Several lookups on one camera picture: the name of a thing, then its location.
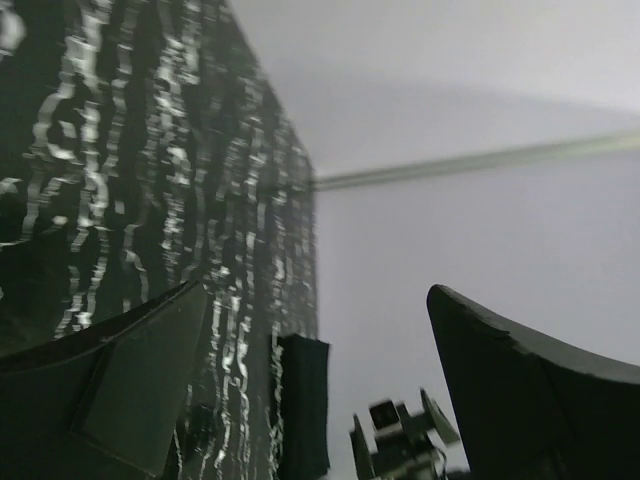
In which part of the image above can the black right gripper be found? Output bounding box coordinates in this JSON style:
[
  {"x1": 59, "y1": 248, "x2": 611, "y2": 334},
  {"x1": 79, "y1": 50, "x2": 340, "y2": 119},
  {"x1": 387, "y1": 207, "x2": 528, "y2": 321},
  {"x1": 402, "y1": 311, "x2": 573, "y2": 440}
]
[{"x1": 349, "y1": 388, "x2": 460, "y2": 480}]

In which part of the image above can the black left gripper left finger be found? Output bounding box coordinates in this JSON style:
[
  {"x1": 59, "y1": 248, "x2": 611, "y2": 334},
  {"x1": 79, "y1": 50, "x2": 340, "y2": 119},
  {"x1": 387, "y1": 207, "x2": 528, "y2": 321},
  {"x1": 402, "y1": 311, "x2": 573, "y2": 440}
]
[{"x1": 1, "y1": 281, "x2": 207, "y2": 479}]

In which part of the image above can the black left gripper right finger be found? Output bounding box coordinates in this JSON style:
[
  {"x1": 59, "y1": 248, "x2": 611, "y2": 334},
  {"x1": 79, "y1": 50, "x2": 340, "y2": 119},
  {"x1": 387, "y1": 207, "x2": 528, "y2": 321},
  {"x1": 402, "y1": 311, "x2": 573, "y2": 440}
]
[{"x1": 426, "y1": 285, "x2": 639, "y2": 480}]

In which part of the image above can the black folded t shirt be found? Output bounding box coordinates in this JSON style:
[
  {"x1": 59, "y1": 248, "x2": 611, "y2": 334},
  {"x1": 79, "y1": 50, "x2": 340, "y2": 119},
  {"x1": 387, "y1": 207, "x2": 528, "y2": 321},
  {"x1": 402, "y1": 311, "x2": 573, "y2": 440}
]
[{"x1": 278, "y1": 335, "x2": 330, "y2": 480}]

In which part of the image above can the black marble pattern mat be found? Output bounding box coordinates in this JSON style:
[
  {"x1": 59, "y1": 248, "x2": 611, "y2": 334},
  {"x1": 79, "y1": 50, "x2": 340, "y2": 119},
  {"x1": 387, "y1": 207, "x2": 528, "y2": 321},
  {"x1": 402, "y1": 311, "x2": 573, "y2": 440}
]
[{"x1": 1, "y1": 1, "x2": 317, "y2": 479}]

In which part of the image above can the aluminium frame post right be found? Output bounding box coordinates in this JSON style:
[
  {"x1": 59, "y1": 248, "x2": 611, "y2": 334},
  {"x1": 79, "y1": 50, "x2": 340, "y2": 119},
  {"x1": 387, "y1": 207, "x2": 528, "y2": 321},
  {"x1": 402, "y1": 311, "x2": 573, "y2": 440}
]
[{"x1": 311, "y1": 130, "x2": 639, "y2": 192}]

